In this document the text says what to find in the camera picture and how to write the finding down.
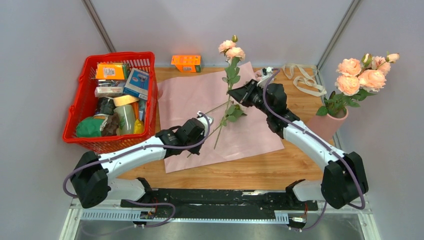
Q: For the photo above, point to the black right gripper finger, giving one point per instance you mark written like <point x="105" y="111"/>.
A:
<point x="248" y="88"/>
<point x="239" y="95"/>

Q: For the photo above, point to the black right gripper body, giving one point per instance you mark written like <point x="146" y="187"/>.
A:
<point x="256" y="98"/>

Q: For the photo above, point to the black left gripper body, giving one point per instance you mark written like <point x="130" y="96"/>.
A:
<point x="200" y="138"/>

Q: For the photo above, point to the cream printed ribbon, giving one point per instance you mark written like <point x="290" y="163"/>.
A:
<point x="304" y="78"/>

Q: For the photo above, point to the purple wrapping paper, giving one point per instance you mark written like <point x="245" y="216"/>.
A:
<point x="180" y="98"/>

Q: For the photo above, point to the peach rose stem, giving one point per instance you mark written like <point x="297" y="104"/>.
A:
<point x="348" y="85"/>
<point x="372" y="76"/>

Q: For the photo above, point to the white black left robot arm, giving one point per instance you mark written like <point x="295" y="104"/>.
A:
<point x="95" y="178"/>

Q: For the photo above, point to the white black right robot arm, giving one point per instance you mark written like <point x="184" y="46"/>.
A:
<point x="344" y="177"/>

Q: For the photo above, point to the pink cylindrical vase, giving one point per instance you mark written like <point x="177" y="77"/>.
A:
<point x="325" y="125"/>

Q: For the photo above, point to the yellow small packet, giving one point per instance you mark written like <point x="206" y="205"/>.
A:
<point x="139" y="127"/>

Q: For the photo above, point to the orange cardboard box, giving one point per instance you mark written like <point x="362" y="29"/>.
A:
<point x="187" y="63"/>

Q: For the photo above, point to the pale green bottle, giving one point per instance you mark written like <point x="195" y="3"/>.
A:
<point x="126" y="119"/>

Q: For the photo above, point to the blue razor box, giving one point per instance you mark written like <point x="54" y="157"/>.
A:
<point x="137" y="84"/>

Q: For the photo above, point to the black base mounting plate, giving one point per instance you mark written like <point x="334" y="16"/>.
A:
<point x="224" y="203"/>

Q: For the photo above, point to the beige tape roll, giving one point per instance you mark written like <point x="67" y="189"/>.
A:
<point x="124" y="100"/>

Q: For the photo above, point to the white red small box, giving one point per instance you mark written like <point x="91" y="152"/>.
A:
<point x="108" y="91"/>

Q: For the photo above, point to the orange snack package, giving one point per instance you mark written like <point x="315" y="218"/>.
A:
<point x="112" y="71"/>

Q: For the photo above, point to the green bag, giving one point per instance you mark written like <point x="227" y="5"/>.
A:
<point x="91" y="126"/>

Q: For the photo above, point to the red plastic shopping basket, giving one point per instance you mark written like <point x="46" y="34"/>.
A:
<point x="84" y="104"/>

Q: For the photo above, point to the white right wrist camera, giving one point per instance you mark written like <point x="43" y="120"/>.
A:
<point x="263" y="75"/>

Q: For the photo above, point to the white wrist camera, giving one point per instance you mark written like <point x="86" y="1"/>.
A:
<point x="263" y="75"/>
<point x="206" y="120"/>

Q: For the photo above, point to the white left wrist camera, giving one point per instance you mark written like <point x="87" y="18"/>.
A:
<point x="206" y="120"/>

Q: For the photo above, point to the aluminium table frame rail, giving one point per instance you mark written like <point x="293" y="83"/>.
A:
<point x="138" y="213"/>

